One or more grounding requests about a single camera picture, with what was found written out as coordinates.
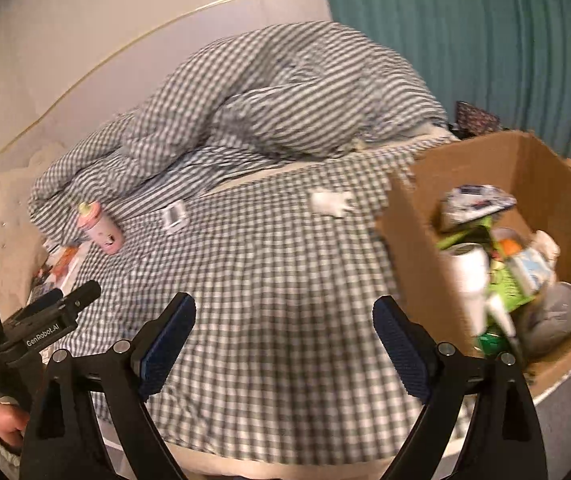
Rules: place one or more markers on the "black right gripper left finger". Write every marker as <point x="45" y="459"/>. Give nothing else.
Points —
<point x="63" y="439"/>

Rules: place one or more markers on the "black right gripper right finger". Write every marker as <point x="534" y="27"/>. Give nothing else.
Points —
<point x="504" y="439"/>

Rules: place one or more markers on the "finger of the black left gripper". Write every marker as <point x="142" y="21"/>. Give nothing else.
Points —
<point x="43" y="302"/>
<point x="83" y="296"/>

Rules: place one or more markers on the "green foil wrapper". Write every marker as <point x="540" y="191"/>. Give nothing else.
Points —
<point x="492" y="344"/>

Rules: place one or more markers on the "clear plastic water bottle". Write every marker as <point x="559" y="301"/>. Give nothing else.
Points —
<point x="546" y="322"/>

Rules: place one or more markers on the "green snack bag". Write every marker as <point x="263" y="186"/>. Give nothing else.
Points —
<point x="501" y="279"/>

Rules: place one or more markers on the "blue white tissue pack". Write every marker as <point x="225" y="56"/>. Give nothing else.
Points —
<point x="530" y="270"/>

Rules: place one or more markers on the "white small bottle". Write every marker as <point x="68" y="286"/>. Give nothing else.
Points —
<point x="469" y="267"/>

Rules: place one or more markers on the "cream socks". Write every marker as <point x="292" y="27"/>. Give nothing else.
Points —
<point x="546" y="246"/>

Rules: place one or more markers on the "grey patterned pouch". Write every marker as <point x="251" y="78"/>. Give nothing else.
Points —
<point x="472" y="202"/>

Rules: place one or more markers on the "white tube with purple label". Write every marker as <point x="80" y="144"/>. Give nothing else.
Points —
<point x="495" y="308"/>

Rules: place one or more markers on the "tape roll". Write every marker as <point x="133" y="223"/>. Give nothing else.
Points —
<point x="508" y="241"/>

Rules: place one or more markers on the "clutter of boxes beside bed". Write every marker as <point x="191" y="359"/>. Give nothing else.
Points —
<point x="59" y="271"/>

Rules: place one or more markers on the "person's left hand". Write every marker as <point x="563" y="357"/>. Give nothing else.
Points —
<point x="13" y="423"/>

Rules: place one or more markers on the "pink children's drinking cup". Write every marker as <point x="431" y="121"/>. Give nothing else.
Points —
<point x="100" y="228"/>

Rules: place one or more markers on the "white charger plug pack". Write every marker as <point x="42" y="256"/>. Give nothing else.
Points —
<point x="175" y="216"/>

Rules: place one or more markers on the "brown cardboard box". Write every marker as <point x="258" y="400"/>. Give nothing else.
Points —
<point x="410" y="224"/>

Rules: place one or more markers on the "grey checked duvet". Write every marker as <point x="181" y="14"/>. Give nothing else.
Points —
<point x="283" y="93"/>

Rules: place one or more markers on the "teal curtain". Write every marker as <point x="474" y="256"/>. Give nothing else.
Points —
<point x="509" y="57"/>

